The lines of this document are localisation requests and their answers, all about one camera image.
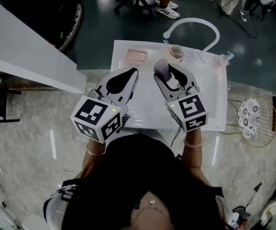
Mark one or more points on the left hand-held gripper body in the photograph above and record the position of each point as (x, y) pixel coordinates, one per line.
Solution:
(92, 114)

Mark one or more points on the pink cup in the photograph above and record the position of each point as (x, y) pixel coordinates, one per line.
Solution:
(177, 53)

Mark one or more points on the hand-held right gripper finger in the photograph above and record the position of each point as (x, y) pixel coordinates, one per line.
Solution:
(165, 91)
(190, 79)

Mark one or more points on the pale purple soap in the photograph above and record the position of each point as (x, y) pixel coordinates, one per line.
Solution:
(162, 68)

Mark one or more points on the white square pillar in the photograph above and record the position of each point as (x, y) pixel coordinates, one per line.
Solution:
(15, 44)

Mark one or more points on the person's black white shirt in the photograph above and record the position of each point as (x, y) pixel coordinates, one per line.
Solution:
(54, 207)

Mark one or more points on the white power strip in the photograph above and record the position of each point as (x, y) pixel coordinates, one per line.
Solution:
(243, 15)

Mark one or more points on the person's right forearm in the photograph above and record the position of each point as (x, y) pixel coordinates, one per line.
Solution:
(196, 159)

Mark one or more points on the teal headed toothbrush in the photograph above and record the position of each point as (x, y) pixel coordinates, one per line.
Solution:
(165, 41)

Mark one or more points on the pink soap dish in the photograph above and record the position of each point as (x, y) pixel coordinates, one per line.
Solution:
(136, 56)

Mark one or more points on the patterned round plate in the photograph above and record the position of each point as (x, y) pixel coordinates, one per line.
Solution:
(249, 117)

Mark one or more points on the gold bangle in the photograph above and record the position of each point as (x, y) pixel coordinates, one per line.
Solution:
(94, 153)

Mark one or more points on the pale pink bangle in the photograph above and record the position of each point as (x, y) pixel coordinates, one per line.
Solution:
(192, 146)

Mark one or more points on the white plastic sink basin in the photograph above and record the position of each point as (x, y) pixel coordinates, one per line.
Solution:
(147, 114)

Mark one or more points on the pink pump dispenser bottle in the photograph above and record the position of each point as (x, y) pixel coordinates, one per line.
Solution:
(221, 60)

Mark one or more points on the person's left forearm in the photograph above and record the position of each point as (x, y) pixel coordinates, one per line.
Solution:
(90, 162)

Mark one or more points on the white curved faucet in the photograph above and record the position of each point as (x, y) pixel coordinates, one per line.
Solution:
(200, 20)

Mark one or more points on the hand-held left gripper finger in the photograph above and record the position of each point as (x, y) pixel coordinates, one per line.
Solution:
(133, 87)
(105, 80)

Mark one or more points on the black round wheel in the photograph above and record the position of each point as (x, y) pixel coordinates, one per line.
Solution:
(76, 25)

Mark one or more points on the person's chest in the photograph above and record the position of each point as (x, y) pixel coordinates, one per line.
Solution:
(149, 217)

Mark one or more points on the black tripod stick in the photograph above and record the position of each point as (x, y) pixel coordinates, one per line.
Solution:
(258, 186)

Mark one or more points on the black office chair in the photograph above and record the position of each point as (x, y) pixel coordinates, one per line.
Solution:
(137, 1)

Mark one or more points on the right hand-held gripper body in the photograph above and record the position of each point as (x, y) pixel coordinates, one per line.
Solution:
(190, 111)

